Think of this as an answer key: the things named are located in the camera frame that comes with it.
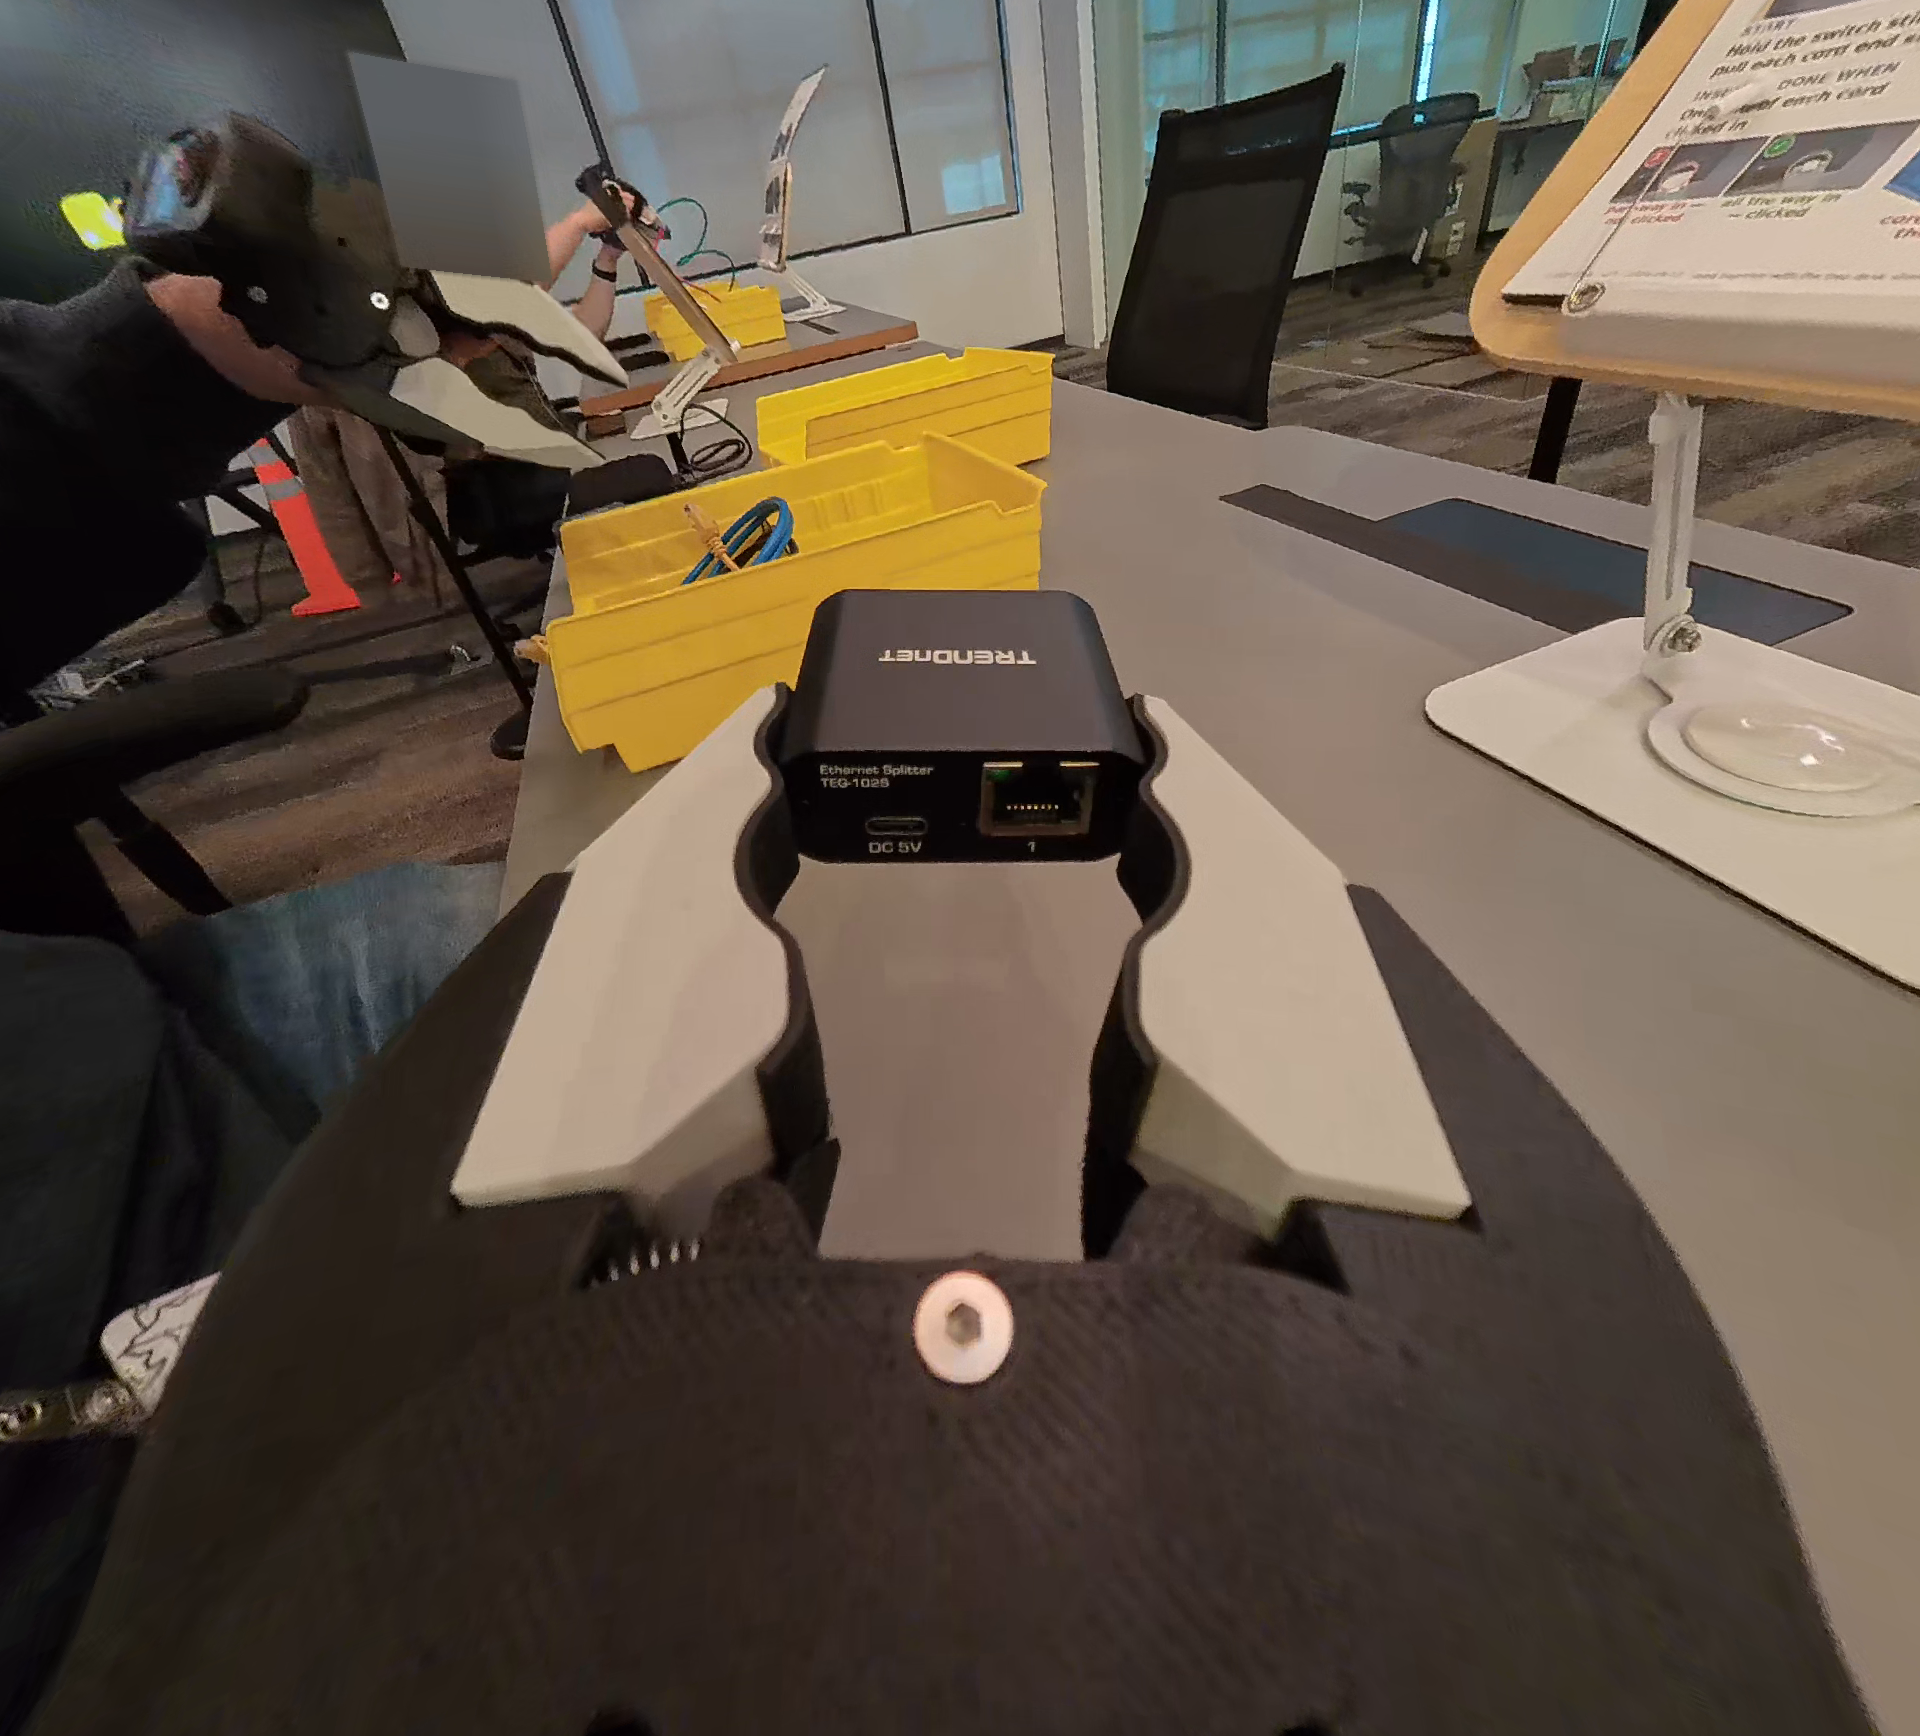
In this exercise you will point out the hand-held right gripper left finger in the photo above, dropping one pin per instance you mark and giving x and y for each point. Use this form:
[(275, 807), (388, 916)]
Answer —
[(630, 1016)]

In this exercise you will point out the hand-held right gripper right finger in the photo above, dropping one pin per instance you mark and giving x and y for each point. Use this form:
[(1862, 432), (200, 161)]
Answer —
[(1291, 1016)]

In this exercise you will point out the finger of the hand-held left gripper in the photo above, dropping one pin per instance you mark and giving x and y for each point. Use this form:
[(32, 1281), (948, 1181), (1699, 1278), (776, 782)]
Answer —
[(481, 414), (527, 319)]

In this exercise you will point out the yellow plastic bin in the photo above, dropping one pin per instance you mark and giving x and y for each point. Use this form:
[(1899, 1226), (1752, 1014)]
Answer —
[(899, 409), (842, 627)]

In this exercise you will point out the black network switch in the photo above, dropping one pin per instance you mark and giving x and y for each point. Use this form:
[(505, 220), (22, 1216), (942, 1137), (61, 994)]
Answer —
[(962, 700)]

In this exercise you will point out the person's left hand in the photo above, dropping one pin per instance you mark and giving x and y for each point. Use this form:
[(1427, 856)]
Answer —
[(203, 319)]

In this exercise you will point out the large black screen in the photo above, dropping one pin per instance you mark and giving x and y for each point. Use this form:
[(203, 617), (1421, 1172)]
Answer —
[(194, 72)]

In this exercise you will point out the small yellow bin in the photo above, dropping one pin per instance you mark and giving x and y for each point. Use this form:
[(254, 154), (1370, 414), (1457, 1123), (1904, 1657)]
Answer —
[(733, 319)]

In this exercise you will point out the orange traffic cone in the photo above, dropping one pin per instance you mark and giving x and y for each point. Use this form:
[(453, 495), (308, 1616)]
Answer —
[(308, 534)]

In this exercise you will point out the wooden desk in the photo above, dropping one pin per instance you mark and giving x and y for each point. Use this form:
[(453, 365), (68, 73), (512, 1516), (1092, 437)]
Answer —
[(842, 337)]

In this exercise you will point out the person's leg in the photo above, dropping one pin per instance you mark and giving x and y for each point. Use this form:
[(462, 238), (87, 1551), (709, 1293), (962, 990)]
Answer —
[(302, 971)]

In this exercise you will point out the white board stand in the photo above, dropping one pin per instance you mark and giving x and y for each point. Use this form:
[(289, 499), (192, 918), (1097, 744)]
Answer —
[(1651, 778)]

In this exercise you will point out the black office chair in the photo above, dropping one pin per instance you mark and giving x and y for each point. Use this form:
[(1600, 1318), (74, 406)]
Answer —
[(1419, 176)]

